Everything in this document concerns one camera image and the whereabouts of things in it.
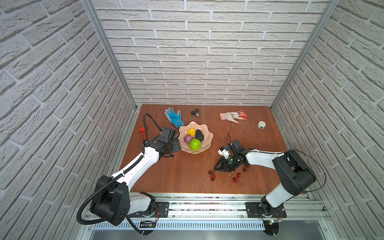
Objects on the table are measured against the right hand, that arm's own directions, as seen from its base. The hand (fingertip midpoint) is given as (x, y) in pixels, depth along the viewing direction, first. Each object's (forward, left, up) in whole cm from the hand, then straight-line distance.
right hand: (216, 168), depth 86 cm
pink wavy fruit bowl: (+17, +4, +1) cm, 18 cm away
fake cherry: (-5, +3, 0) cm, 6 cm away
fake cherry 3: (-7, -9, 0) cm, 12 cm away
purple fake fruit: (+21, +16, +4) cm, 26 cm away
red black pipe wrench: (+32, +48, 0) cm, 58 cm away
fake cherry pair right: (-2, -17, 0) cm, 17 cm away
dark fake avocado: (+22, +8, +3) cm, 24 cm away
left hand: (+13, +24, +10) cm, 29 cm away
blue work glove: (+41, +25, 0) cm, 48 cm away
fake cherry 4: (-5, -12, 0) cm, 13 cm away
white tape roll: (+29, -39, +1) cm, 48 cm away
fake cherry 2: (-1, +3, 0) cm, 4 cm away
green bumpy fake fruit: (+14, +12, +6) cm, 19 cm away
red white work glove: (+41, -21, -1) cm, 46 cm away
